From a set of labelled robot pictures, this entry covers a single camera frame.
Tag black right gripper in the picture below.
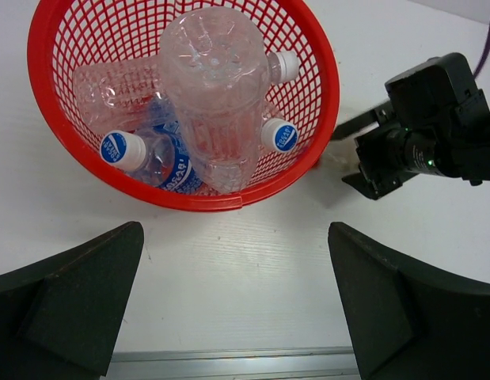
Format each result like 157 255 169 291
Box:
331 108 407 200

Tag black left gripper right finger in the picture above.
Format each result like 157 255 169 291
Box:
328 222 490 379

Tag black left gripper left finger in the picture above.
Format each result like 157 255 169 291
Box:
0 222 144 379

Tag blue label bottle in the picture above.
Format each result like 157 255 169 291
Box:
260 101 298 155
99 127 203 195

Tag clear bottle sideways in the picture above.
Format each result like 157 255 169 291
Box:
159 6 270 193

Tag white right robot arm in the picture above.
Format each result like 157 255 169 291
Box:
332 52 490 200

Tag red mesh plastic bin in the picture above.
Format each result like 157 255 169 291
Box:
27 1 340 212

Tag aluminium front rail frame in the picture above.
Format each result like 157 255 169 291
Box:
105 347 360 379

